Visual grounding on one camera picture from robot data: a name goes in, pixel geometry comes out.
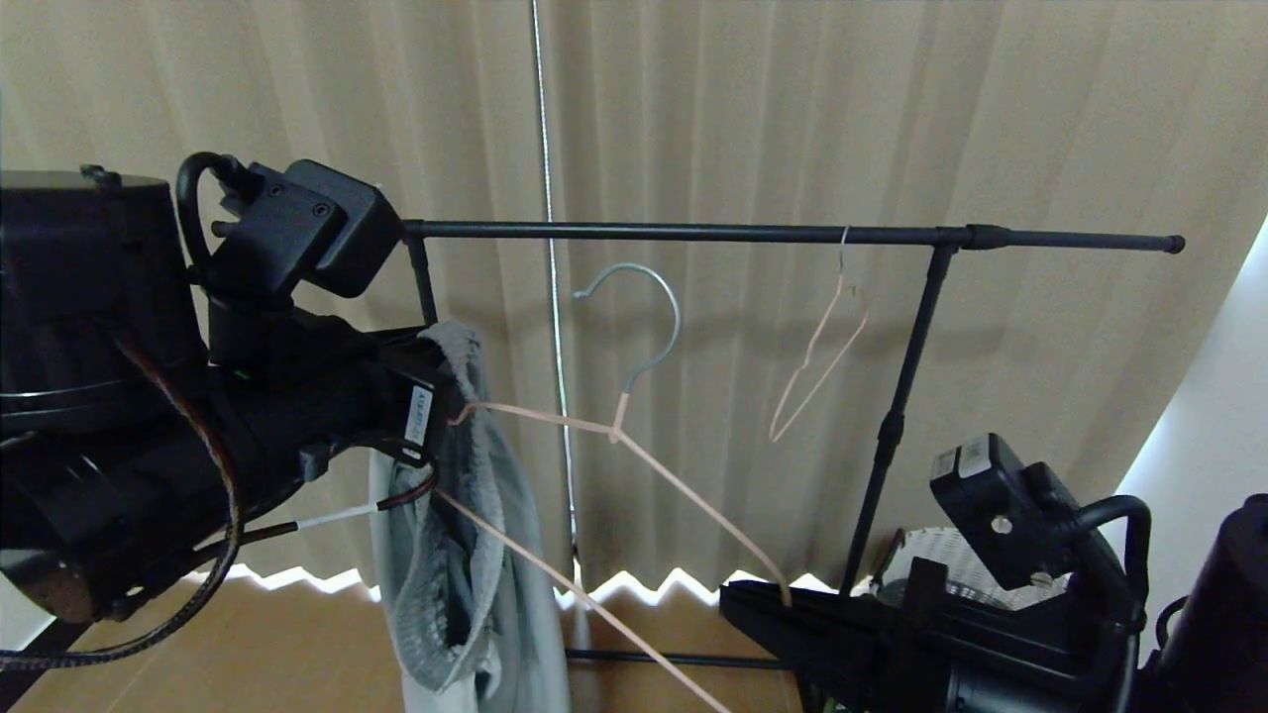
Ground black cable with white band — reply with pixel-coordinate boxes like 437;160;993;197
193;433;443;552

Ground pink clothes hanger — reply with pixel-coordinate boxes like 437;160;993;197
436;261;794;713
769;225;872;445

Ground pale grey shorts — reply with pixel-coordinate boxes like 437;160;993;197
368;319;575;713

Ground white laundry basket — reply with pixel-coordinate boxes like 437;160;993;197
871;527;1073;611

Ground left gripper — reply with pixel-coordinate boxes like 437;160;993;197
210;315;464;518

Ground braided black cable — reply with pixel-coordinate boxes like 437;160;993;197
0;327;245;670

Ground black clothes rack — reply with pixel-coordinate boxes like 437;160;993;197
401;219;1187;676

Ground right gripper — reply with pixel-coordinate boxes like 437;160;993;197
890;558;1142;713

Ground beige curtain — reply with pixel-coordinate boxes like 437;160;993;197
0;0;1268;608

